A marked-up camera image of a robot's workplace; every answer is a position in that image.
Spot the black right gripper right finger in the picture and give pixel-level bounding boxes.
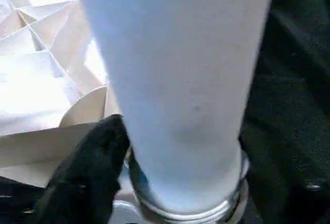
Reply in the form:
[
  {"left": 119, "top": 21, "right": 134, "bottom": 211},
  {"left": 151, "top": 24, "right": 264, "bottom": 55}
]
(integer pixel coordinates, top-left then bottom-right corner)
[{"left": 239, "top": 136, "right": 330, "bottom": 224}]

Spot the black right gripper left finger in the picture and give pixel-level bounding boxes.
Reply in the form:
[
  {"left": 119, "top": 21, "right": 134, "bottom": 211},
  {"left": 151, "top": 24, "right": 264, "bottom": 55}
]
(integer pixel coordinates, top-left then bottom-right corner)
[{"left": 33, "top": 114, "right": 131, "bottom": 224}]

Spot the white plastic table top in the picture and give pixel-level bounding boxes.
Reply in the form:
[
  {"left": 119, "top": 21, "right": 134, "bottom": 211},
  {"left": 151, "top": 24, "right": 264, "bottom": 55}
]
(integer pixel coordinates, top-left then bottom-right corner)
[{"left": 0, "top": 0, "right": 145, "bottom": 224}]

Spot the white plastic table leg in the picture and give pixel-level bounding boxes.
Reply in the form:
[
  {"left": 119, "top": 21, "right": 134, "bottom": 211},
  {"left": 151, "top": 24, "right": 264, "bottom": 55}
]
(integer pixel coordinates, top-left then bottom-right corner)
[{"left": 74, "top": 0, "right": 278, "bottom": 224}]

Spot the black table mat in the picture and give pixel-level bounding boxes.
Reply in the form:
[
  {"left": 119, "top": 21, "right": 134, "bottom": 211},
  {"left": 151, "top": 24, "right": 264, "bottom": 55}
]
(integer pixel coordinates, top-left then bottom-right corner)
[{"left": 0, "top": 0, "right": 330, "bottom": 224}]

